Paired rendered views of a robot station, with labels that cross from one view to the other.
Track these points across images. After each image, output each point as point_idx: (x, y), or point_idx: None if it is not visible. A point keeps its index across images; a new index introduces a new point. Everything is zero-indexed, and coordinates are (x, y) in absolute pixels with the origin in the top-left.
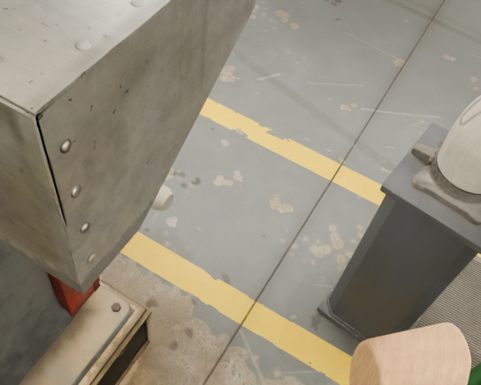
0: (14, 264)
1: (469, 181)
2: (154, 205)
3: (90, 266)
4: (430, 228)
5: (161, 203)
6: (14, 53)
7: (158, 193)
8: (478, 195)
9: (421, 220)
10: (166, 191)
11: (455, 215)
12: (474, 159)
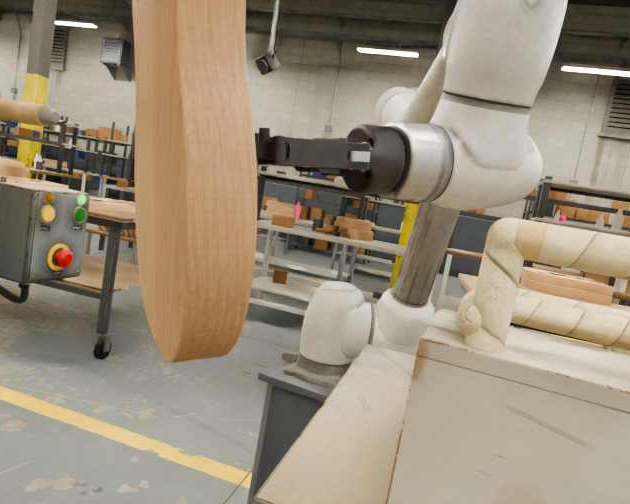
0: None
1: (322, 351)
2: (45, 112)
3: None
4: (302, 404)
5: (50, 112)
6: None
7: (49, 108)
8: (332, 367)
9: (293, 399)
10: (55, 110)
11: (319, 386)
12: (319, 327)
